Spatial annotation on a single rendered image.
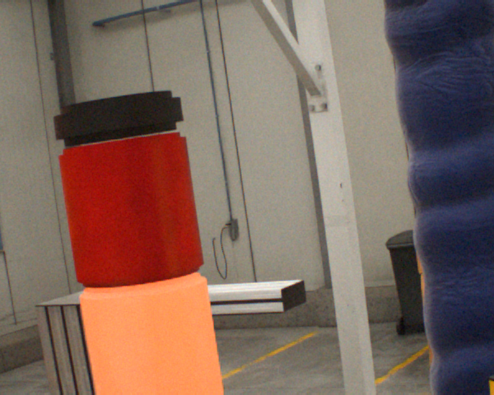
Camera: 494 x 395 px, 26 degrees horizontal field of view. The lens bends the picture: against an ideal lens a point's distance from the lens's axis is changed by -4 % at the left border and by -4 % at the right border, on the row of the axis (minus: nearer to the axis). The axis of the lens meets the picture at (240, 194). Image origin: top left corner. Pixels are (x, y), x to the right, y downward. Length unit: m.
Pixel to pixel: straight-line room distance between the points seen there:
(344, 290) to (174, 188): 4.85
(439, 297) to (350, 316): 3.25
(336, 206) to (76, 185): 4.80
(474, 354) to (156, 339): 1.63
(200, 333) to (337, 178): 4.77
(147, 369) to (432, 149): 1.61
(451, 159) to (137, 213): 1.59
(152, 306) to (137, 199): 0.04
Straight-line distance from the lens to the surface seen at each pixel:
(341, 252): 5.22
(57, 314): 2.28
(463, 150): 1.96
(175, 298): 0.40
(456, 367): 2.03
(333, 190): 5.19
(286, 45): 4.97
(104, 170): 0.40
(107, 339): 0.41
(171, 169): 0.40
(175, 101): 0.41
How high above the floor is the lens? 2.32
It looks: 3 degrees down
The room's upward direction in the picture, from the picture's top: 8 degrees counter-clockwise
